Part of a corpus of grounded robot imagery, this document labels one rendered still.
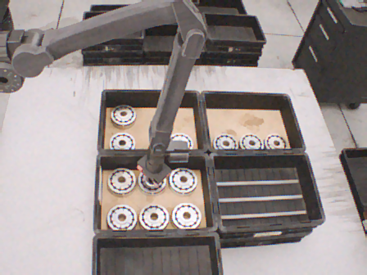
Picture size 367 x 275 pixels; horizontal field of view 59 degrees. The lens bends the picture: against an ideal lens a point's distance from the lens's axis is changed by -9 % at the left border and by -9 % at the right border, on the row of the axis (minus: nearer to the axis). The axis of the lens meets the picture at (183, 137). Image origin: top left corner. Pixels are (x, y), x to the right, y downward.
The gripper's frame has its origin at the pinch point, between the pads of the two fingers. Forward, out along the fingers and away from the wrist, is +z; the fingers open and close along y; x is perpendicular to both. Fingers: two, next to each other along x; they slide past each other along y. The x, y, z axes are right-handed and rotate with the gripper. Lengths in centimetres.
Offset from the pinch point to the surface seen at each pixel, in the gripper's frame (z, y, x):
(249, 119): 3, -9, -52
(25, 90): 19, 84, 3
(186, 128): 3.7, 7.3, -28.2
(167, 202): 4.0, -9.2, 1.4
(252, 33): 36, 41, -149
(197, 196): 3.6, -15.6, -8.0
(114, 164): 0.9, 13.9, 5.6
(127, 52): 40, 85, -70
